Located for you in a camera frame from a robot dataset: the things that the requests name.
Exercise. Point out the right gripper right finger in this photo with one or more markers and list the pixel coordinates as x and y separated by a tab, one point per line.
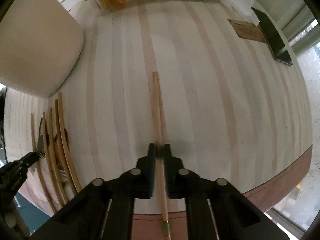
215	208

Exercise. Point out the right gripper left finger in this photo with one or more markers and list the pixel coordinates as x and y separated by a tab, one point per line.
104	209

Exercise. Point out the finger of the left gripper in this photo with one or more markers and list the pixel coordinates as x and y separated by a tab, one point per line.
28	160

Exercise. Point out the wooden chopstick green band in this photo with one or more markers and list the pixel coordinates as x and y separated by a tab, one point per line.
159	143

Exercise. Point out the striped cat table mat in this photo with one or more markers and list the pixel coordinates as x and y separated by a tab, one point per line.
230	109

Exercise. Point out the black smartphone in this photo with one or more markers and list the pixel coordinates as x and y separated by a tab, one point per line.
273	38

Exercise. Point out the brown paper card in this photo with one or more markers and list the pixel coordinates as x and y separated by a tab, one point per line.
247	31

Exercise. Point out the white crumpled tissue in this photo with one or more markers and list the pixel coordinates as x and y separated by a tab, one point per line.
243	8

